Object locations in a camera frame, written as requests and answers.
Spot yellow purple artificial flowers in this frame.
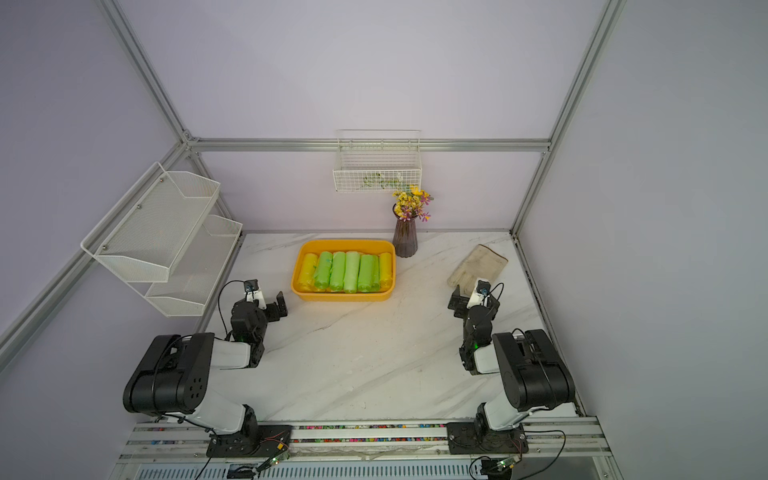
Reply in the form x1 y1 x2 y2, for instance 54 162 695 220
392 185 433 222

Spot light green trash bag roll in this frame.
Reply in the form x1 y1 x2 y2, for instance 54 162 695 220
343 251 361 294

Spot white wire wall basket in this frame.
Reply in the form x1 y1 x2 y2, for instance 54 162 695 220
333 129 423 193

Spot purple glass vase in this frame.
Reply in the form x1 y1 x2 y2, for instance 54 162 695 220
392 208 418 258

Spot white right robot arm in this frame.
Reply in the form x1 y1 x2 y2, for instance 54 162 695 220
448 279 576 435

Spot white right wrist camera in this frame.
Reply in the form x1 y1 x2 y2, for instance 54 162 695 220
467 278 491 309

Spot orange plastic storage box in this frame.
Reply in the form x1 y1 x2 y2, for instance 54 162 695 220
290 238 397 302

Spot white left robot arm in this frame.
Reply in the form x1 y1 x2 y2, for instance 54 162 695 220
122 291 288 437

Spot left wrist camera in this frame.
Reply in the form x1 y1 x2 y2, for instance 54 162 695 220
243 279 266 310

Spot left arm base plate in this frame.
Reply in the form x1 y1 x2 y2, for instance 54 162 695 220
206 424 293 459

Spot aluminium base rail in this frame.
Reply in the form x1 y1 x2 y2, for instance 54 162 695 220
118 417 612 466

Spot white mesh lower shelf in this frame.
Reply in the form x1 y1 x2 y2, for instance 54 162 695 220
145 215 242 317

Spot yellow trash bag roll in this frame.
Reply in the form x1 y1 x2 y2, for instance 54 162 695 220
379 252 394 290
297 253 318 292

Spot aluminium corner frame post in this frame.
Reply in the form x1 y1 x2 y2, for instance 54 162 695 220
509 0 626 241

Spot cream work glove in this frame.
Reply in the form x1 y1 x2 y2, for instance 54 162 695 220
447 244 509 296

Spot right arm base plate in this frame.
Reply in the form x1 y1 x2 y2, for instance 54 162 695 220
446 422 529 455

